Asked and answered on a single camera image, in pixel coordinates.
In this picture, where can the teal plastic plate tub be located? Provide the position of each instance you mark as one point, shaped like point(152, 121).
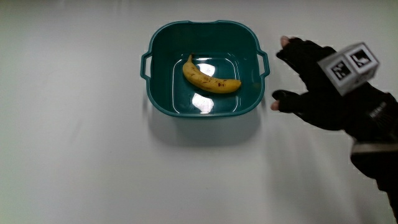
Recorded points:
point(217, 40)

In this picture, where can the yellow banana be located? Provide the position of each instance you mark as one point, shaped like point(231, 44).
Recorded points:
point(206, 81)

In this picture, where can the person's right forearm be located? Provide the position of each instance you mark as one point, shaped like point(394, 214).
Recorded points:
point(381, 168)

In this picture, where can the person's right hand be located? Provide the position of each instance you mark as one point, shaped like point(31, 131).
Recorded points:
point(323, 105)

